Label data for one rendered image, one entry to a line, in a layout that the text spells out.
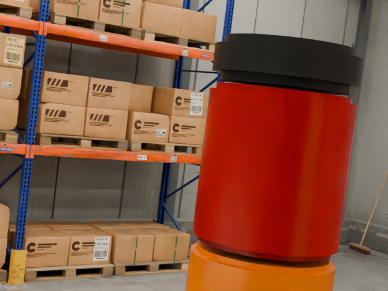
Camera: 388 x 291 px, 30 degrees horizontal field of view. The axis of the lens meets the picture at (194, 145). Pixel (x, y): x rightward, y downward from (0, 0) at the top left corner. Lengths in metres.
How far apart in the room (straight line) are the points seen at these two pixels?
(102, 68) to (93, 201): 1.90
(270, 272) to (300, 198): 0.02
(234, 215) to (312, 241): 0.03
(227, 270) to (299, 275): 0.02
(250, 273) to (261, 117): 0.05
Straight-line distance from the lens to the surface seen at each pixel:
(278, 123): 0.22
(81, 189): 10.45
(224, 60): 0.23
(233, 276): 0.23
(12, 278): 8.65
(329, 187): 0.23
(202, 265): 0.24
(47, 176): 10.17
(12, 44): 8.37
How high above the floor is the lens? 2.32
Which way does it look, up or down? 3 degrees down
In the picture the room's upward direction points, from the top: 7 degrees clockwise
